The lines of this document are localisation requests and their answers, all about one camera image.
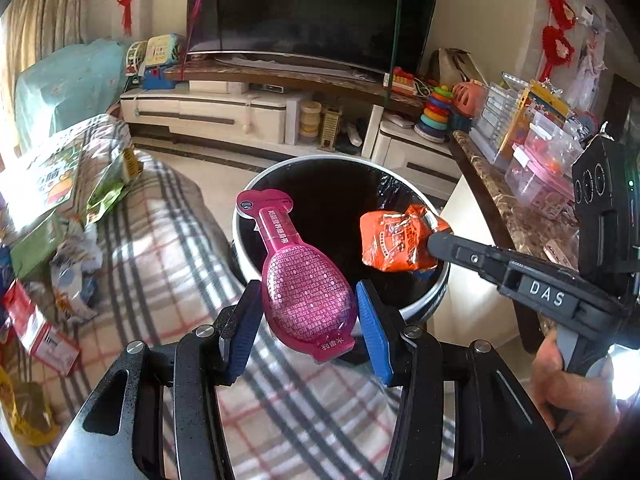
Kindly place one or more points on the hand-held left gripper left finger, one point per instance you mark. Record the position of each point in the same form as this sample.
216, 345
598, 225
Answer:
242, 332

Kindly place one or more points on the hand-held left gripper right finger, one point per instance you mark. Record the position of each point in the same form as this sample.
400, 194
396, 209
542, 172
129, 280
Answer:
372, 330

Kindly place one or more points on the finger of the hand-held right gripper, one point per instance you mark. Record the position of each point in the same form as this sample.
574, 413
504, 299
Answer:
465, 255

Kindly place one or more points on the orange snack packet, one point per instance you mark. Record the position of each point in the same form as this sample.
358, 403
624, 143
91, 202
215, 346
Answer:
392, 240

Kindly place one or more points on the pink spoon-shaped packet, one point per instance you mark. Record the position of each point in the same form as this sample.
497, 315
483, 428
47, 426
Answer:
305, 285

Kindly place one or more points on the black bin with white rim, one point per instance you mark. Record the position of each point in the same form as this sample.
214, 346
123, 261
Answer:
325, 195

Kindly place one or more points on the person's right hand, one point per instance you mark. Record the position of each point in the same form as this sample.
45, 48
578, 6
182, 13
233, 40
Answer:
575, 410

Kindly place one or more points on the marble-topped counter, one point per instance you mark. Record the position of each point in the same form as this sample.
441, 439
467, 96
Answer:
500, 200

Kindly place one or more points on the clear box with pink lid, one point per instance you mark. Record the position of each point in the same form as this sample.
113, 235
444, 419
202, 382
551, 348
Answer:
537, 182

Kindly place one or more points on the clear plastic storage box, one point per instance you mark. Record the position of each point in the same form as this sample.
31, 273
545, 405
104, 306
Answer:
555, 140

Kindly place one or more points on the yellow printed card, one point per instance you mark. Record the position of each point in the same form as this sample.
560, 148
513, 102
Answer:
547, 102

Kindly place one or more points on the clear plastic pen box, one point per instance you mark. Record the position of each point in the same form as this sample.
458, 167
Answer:
495, 120

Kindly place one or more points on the orange plastic toy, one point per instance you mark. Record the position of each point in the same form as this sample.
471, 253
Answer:
470, 100

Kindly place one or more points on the crumpled white and blue wrapper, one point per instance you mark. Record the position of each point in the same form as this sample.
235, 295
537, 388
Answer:
75, 275

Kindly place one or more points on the red toy telephone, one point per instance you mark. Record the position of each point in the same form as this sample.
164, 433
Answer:
402, 82

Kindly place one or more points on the tan building model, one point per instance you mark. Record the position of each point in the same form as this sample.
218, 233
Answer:
330, 130

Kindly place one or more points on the green foil packet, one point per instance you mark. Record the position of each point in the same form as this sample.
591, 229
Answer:
112, 185

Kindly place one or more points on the red and white box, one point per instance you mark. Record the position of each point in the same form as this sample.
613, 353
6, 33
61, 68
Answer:
40, 330

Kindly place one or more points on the stack of yellow containers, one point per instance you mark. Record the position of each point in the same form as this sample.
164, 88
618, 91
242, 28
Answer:
309, 120

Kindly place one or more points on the green box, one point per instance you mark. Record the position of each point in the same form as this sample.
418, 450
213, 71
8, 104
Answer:
37, 250

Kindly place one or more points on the white and brown television cabinet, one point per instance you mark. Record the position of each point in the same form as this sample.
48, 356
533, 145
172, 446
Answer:
200, 110

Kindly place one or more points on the yellow packet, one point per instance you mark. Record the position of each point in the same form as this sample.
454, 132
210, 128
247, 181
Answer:
27, 410

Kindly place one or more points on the white set-top box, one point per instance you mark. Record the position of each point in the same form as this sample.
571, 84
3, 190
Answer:
220, 87

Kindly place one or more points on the blue toy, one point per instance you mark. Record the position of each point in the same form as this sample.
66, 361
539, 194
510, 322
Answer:
157, 80

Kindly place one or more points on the teal toy phone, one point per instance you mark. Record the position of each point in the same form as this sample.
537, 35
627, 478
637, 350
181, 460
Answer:
162, 50

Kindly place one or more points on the white basket toy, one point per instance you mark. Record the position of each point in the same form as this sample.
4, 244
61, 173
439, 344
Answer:
135, 57

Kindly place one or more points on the black flat television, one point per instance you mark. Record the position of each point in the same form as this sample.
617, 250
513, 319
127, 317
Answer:
300, 5

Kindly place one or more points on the teal floral cover cloth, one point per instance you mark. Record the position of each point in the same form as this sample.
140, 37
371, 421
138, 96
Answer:
65, 85

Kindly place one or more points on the beige patterned curtain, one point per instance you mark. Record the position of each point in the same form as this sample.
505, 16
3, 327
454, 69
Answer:
45, 5

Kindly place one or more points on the white wall camera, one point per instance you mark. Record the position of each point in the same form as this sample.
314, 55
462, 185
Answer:
592, 16

